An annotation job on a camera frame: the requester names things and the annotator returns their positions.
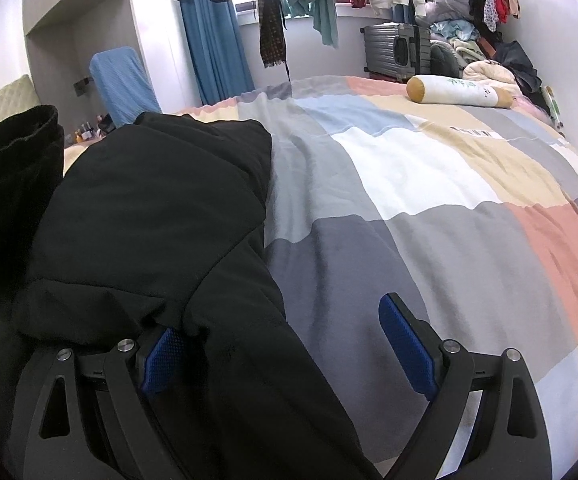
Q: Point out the cream plush cushion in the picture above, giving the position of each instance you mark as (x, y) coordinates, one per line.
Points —
(489, 72)

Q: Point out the pile of clothes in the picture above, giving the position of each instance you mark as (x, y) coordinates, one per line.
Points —
(454, 30)

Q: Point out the teal hanging cloth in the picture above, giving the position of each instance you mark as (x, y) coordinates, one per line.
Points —
(325, 20)

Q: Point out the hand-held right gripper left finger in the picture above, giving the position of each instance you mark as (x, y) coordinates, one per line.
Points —
(161, 360)

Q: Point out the black padded jacket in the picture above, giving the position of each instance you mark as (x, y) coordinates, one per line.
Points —
(144, 210)

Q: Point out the grey suitcase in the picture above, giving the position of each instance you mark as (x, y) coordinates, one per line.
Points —
(384, 50)

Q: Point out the brown plaid scarf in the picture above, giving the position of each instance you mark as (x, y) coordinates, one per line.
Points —
(271, 30)

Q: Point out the white wardrobe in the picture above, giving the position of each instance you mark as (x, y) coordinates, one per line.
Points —
(154, 35)

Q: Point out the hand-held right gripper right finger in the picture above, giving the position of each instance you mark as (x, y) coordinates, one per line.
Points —
(409, 345)

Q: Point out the patchwork checked blanket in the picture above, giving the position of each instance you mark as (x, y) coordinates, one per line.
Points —
(419, 185)

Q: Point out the white bolster pillow brown ends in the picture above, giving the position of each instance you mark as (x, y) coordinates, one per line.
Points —
(449, 91)

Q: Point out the group of cosmetic bottles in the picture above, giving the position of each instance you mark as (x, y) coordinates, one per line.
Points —
(86, 132)

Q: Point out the pink cloth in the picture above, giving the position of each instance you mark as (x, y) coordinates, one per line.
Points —
(531, 105)

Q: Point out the green white bag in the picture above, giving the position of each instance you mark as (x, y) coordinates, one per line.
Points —
(553, 105)

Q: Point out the blue curtain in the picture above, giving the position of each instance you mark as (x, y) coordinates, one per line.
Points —
(214, 50)

